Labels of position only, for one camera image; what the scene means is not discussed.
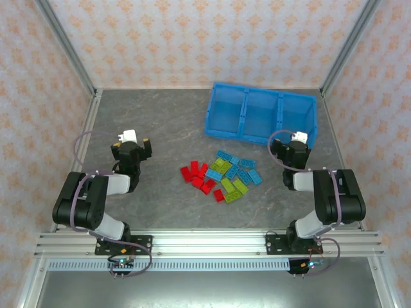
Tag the long lime green lego brick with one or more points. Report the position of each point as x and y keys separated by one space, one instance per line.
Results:
x=226 y=167

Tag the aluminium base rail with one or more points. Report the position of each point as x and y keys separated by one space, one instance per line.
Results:
x=208 y=244

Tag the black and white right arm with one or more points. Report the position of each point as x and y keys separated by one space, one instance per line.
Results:
x=340 y=199

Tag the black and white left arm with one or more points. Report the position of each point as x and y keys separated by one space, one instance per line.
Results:
x=80 y=199

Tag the blue plastic bin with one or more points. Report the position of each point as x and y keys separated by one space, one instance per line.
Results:
x=261 y=114
x=224 y=112
x=297 y=112

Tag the long blue lego brick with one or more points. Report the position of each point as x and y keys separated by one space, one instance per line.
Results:
x=223 y=156
x=244 y=176
x=233 y=170
x=248 y=163
x=213 y=174
x=255 y=176

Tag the small circuit board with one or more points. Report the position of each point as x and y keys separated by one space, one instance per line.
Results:
x=311 y=265
x=121 y=263

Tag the aluminium frame post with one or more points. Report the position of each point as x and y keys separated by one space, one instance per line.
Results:
x=353 y=41
x=383 y=282
x=31 y=282
x=65 y=43

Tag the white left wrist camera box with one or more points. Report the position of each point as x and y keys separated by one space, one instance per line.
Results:
x=129 y=135

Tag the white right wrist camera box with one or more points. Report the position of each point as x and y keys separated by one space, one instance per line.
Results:
x=301 y=137

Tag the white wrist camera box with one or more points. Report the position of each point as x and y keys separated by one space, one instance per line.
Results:
x=129 y=135
x=301 y=137

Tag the small lime green lego brick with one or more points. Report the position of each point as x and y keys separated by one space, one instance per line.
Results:
x=220 y=161
x=214 y=166

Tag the small red lego brick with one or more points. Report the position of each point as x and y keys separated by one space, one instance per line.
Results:
x=197 y=183

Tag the small square blue lego brick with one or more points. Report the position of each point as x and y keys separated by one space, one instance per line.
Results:
x=235 y=160

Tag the aluminium table side rail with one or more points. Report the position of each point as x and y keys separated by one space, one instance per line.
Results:
x=337 y=134
x=90 y=122

